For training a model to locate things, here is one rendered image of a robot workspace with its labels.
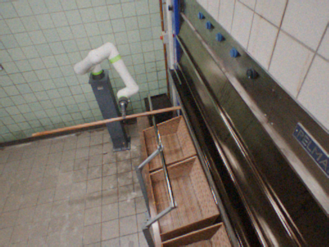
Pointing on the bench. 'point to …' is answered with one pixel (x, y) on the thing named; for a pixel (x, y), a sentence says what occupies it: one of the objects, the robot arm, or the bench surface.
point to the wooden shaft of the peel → (105, 121)
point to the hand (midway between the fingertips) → (124, 118)
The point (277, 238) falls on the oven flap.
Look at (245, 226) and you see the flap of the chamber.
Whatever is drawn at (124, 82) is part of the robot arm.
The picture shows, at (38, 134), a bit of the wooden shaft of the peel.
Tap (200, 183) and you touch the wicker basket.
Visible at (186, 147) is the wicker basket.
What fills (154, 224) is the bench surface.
